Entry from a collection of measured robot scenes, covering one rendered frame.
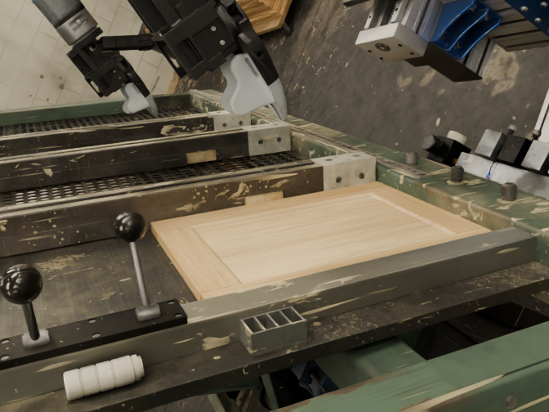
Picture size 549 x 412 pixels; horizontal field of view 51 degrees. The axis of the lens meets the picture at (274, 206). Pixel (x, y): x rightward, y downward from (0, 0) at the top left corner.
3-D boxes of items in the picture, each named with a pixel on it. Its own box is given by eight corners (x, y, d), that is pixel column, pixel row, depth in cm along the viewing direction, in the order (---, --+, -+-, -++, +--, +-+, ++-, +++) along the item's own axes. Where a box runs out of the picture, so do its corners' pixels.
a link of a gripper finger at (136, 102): (140, 128, 126) (112, 94, 122) (160, 111, 127) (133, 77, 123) (144, 128, 123) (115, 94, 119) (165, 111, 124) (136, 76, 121)
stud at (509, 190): (519, 201, 97) (520, 184, 96) (508, 203, 96) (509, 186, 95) (508, 197, 99) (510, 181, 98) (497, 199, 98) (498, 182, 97)
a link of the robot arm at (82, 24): (82, 11, 121) (89, 4, 113) (96, 29, 122) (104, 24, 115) (53, 32, 119) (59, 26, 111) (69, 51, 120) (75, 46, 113)
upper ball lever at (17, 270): (59, 356, 62) (42, 284, 53) (20, 366, 61) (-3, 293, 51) (53, 327, 64) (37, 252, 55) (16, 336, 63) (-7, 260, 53)
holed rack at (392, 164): (432, 177, 113) (432, 174, 112) (420, 179, 111) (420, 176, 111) (195, 90, 257) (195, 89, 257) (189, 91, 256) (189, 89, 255)
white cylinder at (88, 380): (69, 407, 59) (146, 385, 62) (64, 382, 58) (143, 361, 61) (66, 391, 61) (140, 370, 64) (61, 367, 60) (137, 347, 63)
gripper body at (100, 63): (102, 100, 125) (63, 54, 120) (132, 76, 127) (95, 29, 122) (109, 99, 118) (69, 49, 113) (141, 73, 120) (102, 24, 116)
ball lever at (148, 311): (168, 319, 65) (145, 204, 67) (135, 327, 63) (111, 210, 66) (163, 320, 68) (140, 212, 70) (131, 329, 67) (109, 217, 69)
